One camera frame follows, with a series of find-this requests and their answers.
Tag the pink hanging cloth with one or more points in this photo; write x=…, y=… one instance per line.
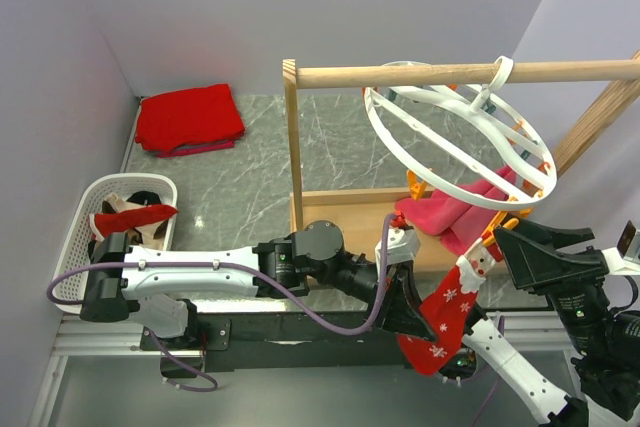
x=457, y=224

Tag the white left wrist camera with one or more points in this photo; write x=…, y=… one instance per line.
x=400, y=243

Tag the black striped sock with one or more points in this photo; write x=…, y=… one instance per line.
x=142, y=199

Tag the white perforated plastic basket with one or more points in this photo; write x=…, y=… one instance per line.
x=75, y=248

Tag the cream brown striped sock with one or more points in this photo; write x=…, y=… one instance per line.
x=151, y=236

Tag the red sock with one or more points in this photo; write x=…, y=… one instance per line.
x=447, y=308
x=103, y=225

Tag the wooden clothes rack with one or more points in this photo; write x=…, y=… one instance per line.
x=342, y=173

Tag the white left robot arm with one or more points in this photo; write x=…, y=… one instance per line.
x=150, y=286

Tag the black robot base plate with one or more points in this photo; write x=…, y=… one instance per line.
x=225, y=342

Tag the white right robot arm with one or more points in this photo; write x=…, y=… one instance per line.
x=594, y=321

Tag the orange clip back right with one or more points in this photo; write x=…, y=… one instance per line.
x=545, y=168

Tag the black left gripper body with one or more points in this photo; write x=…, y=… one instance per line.
x=390, y=270

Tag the folded red cloth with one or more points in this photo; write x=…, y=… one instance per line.
x=189, y=121

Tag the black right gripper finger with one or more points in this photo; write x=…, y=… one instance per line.
x=510, y=244
x=556, y=238

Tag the orange clip right rim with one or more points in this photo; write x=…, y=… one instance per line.
x=503, y=219

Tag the aluminium frame rail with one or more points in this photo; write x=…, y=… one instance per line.
x=91, y=365

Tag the white round clip hanger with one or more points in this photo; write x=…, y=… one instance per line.
x=456, y=138

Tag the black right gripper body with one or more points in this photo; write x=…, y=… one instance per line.
x=586, y=265

